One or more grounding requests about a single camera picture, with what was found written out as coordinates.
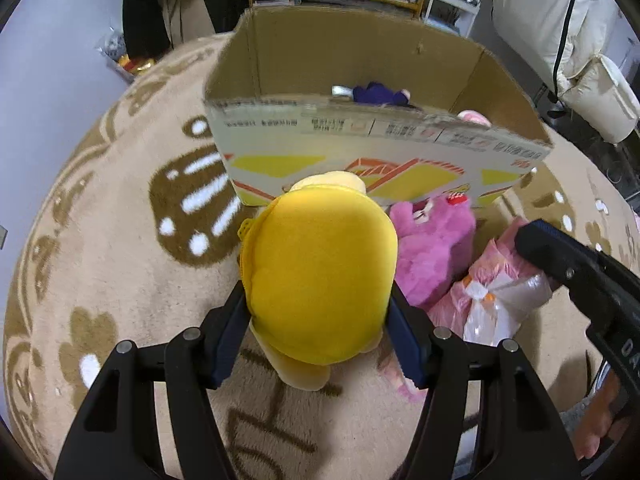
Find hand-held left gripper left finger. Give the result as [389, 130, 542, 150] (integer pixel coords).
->
[54, 280, 251, 480]

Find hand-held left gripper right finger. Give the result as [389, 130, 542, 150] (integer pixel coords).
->
[385, 280, 583, 480]

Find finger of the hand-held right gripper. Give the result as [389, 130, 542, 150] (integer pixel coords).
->
[514, 218, 640, 322]

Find pink plastic packet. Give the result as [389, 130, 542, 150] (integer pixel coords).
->
[427, 217, 554, 346]

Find pink furry plush toy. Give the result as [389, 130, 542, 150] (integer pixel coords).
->
[377, 192, 477, 404]

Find yellow plush toy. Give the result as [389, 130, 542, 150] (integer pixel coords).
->
[236, 170, 400, 392]

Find pink swirl lollipop plush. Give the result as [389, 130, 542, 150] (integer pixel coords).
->
[457, 109, 492, 127]

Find purple plush toy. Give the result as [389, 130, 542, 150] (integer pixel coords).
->
[331, 81, 424, 110]

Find cardboard box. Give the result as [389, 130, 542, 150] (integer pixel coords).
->
[202, 2, 555, 209]

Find person's right hand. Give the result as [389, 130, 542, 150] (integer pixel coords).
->
[572, 372, 632, 461]

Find person's blue jeans leg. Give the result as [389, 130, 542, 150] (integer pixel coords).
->
[557, 399, 599, 443]

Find beige flower-print blanket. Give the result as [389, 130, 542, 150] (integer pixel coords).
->
[2, 35, 640, 480]

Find cream puffy pillow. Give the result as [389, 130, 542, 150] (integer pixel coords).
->
[557, 54, 640, 144]

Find white folded duvet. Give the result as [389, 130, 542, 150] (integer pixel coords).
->
[492, 0, 627, 102]

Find plastic bag of toys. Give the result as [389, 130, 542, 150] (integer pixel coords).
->
[97, 30, 156, 84]

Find beige hanging trousers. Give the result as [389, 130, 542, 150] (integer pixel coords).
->
[157, 0, 217, 44]

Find black hanging garment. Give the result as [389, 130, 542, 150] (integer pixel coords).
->
[122, 0, 174, 57]

